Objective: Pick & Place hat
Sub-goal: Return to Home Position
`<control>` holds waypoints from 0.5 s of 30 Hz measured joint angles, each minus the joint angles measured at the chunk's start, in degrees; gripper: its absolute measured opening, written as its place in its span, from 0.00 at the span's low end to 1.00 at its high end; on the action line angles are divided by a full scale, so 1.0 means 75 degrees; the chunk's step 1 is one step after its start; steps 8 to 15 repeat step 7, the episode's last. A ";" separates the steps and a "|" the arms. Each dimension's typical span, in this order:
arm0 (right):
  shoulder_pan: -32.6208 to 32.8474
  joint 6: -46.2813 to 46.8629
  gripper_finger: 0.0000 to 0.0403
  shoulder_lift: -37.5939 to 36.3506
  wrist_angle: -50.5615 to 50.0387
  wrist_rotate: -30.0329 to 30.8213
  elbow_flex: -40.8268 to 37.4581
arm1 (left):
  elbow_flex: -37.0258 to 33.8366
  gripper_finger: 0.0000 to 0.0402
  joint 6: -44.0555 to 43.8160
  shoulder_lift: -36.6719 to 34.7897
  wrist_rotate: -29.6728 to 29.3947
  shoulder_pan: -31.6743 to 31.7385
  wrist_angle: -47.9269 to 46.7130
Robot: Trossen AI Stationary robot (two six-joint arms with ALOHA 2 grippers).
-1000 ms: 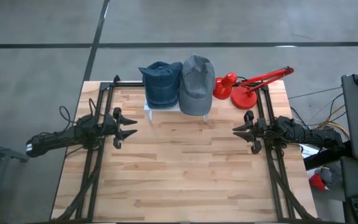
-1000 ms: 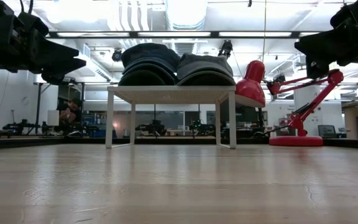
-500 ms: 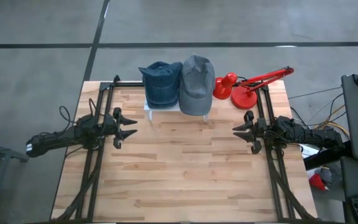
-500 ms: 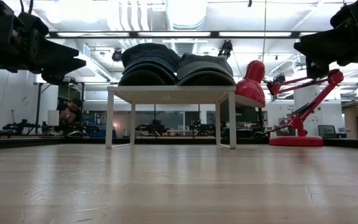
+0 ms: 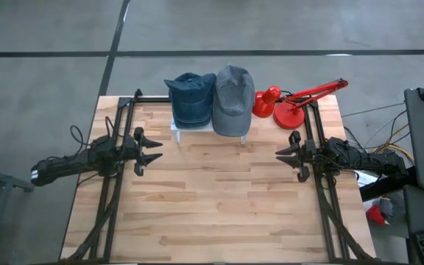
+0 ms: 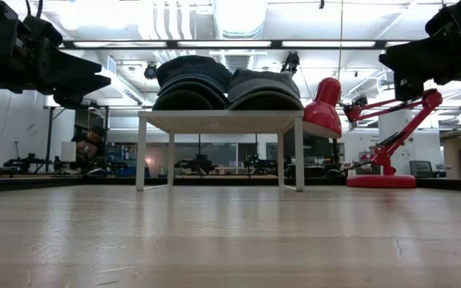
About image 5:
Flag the grey metal cart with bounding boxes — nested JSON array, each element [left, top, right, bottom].
[[0, 146, 36, 265]]

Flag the black desk base bar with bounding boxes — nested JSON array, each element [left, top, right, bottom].
[[358, 176, 418, 202]]

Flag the grey baseball cap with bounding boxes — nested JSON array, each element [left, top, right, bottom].
[[211, 65, 256, 138]]

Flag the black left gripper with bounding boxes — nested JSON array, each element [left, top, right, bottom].
[[122, 127, 163, 177]]

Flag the black aluminium extrusion frame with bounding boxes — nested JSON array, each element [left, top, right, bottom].
[[61, 88, 174, 263], [302, 98, 378, 264]]

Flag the white perforated metal shelf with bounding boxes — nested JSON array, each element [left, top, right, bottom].
[[170, 119, 250, 145]]

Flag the red cloth item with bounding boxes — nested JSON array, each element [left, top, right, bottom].
[[365, 204, 389, 226]]

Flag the grey cloth item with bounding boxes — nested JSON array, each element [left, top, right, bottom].
[[378, 197, 396, 219]]

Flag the red desk lamp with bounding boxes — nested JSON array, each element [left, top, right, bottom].
[[251, 77, 349, 130]]

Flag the yellow and black floor cables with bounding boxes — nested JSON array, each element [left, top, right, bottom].
[[342, 102, 415, 155]]

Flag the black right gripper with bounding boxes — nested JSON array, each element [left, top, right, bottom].
[[275, 130, 319, 183]]

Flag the white paper sheet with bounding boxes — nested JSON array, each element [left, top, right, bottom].
[[357, 172, 378, 188]]

